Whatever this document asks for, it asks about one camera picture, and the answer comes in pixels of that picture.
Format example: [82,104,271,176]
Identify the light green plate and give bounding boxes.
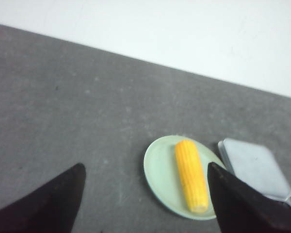
[143,135,225,220]

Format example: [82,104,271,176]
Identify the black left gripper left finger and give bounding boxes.
[0,163,86,233]

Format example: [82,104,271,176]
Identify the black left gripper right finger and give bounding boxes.
[208,162,291,233]

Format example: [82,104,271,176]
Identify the silver digital kitchen scale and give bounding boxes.
[218,138,291,207]

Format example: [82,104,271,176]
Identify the yellow corn cob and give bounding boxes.
[175,140,209,214]

